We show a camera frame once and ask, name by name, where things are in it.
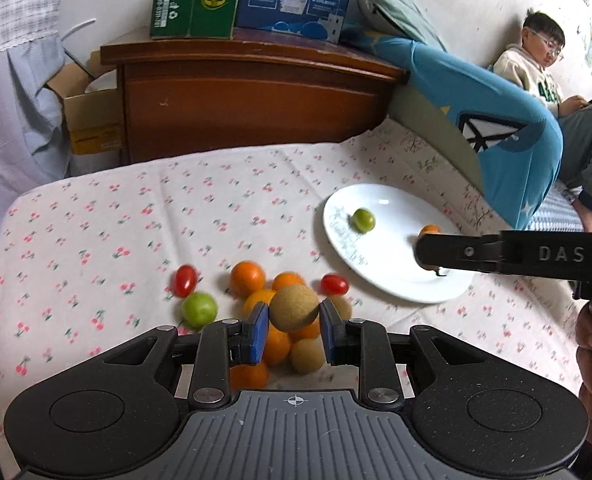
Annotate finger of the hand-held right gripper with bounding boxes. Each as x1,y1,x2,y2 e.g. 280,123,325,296
414,232,502,277

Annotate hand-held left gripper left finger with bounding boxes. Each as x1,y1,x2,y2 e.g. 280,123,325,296
93,302,271,411

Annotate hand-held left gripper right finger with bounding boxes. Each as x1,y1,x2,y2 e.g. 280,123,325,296
319,299,492,411

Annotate orange tangerine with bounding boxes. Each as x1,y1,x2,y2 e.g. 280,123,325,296
416,224,443,272
272,271,307,292
242,288,277,319
229,260,267,299
290,324,323,342
263,324,293,367
229,363,269,391

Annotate tan longan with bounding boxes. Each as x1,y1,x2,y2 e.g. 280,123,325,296
289,338,325,375
268,283,321,334
326,295,355,321

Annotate red cherry tomato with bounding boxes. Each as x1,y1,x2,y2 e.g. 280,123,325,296
319,273,351,296
174,264,199,298

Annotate small green plum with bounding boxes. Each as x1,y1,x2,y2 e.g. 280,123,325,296
352,208,377,235
181,291,220,331

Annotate white patterned plate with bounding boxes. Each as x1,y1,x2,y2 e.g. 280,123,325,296
323,183,475,304

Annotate blue striped sheet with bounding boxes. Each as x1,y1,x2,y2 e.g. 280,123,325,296
530,179,592,234

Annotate olive grey cushion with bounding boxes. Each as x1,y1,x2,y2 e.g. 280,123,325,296
389,81,487,197

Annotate blue quilt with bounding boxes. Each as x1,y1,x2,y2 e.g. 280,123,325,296
340,26,565,232

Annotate cherry print bedsheet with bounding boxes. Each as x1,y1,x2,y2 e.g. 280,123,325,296
0,135,589,461

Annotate wooden bedside cabinet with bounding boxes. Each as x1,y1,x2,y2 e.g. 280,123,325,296
99,26,409,166

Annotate grey green pillow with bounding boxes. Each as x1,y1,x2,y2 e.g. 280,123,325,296
350,0,447,54

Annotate brown cardboard box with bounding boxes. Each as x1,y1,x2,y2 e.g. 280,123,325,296
45,51,125,156

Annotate light blue striped cloth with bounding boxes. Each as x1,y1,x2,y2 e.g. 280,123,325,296
0,35,74,283

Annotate white plastic tube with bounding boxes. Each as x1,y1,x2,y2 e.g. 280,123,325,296
60,18,98,42

